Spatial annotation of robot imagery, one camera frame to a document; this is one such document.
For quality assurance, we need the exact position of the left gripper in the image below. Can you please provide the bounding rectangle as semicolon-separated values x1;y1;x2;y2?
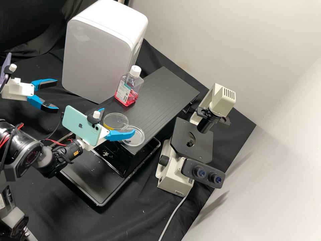
0;77;60;113

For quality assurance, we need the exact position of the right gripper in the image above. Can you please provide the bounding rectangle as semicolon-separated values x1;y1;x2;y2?
95;107;136;147

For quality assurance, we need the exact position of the petri dish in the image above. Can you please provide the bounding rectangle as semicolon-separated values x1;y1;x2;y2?
102;112;130;131

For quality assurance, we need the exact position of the petri dish lid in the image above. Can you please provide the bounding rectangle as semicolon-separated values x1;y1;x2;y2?
121;125;146;147

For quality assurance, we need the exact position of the red liquid bottle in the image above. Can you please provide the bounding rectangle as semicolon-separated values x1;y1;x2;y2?
114;65;144;107

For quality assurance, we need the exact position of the black platform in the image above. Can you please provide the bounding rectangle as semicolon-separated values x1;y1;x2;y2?
86;67;201;177

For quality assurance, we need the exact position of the black tray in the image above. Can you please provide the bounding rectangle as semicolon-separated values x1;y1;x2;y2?
60;137;161;207

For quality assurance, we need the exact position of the white box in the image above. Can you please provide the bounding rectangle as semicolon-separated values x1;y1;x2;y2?
61;0;149;104

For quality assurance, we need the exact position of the cream microscope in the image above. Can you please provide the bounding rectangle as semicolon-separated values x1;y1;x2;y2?
155;82;237;197

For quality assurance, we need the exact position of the right wrist camera phone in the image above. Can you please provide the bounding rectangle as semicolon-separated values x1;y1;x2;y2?
62;105;106;146

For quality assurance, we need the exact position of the wrist camera phone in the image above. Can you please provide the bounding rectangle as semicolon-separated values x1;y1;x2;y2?
62;105;106;146
0;52;18;87

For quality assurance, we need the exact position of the black cable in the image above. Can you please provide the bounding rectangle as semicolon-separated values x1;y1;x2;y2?
41;112;64;144

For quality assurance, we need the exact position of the left wrist camera phone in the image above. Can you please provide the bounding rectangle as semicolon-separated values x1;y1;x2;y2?
0;52;18;87

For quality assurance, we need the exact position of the grey cable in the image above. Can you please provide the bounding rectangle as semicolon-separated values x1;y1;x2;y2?
159;193;189;241

